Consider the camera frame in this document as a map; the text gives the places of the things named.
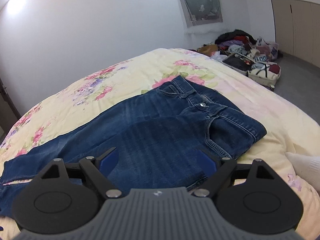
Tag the blue denim jeans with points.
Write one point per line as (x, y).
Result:
(156, 135)

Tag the dark wooden door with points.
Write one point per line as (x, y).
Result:
(8, 111)

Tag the floral yellow bedspread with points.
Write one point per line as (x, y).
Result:
(288, 128)

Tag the white pillow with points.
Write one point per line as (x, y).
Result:
(306, 167)

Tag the white fabric storage bag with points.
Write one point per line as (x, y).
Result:
(265, 73)

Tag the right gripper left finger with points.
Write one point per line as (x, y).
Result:
(96, 170)

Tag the pile of mixed clothes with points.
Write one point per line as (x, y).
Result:
(240, 50)

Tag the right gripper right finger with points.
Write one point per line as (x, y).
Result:
(218, 172)

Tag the beige wardrobe doors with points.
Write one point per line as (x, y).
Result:
(296, 25)

